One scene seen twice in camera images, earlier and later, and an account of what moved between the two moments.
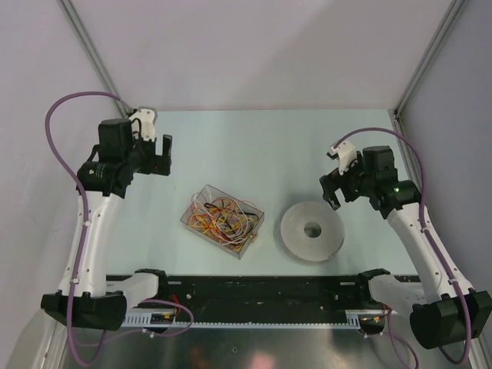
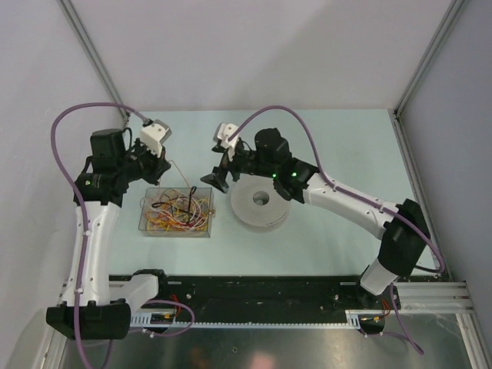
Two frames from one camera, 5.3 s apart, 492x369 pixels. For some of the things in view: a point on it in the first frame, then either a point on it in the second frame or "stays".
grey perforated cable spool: [312, 231] → [258, 201]
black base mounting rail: [250, 293] stays
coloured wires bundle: [227, 221] → [174, 210]
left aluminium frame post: [84, 35] stays
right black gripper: [333, 181] → [226, 164]
